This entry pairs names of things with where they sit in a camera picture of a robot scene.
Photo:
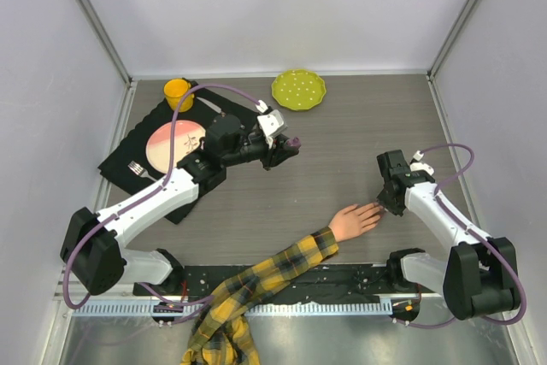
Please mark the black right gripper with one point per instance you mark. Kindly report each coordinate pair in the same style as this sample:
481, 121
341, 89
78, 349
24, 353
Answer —
385, 201

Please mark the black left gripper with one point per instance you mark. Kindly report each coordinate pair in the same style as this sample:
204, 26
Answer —
279, 152

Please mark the purple nail polish bottle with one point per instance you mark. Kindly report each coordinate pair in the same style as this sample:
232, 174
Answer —
294, 142

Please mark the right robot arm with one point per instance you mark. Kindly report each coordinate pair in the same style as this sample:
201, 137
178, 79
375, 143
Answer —
479, 278

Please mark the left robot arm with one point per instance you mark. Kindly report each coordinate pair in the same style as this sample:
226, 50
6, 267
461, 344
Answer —
95, 246

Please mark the mannequin hand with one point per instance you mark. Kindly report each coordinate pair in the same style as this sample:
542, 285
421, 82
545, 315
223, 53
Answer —
355, 220

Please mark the green polka dot dish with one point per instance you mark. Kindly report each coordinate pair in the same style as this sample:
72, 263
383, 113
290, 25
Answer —
298, 89

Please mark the pink and cream plate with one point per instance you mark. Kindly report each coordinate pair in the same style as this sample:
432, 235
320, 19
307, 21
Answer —
187, 138

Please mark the yellow ceramic mug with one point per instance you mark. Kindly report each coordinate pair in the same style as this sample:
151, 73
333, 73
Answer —
174, 91

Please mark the silver fork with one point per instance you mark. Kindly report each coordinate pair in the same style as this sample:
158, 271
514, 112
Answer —
140, 171

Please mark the black cloth placemat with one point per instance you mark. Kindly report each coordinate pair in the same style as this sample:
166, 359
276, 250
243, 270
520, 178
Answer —
200, 114

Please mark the yellow plaid shirt sleeve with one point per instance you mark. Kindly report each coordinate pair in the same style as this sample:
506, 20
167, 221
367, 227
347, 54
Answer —
221, 334

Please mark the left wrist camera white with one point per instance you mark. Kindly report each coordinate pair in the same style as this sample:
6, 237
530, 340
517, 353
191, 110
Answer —
272, 125

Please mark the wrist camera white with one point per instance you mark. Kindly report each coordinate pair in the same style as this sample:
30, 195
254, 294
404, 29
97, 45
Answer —
272, 125
416, 166

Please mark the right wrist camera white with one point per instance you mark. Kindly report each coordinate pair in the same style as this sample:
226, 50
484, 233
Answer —
416, 166

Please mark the table knife with dark handle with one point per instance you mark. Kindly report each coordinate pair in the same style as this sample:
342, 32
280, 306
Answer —
211, 105

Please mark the slotted cable duct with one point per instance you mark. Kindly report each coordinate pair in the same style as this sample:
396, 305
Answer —
134, 308

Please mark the aluminium frame rail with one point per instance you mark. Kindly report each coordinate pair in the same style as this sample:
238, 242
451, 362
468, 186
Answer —
113, 172

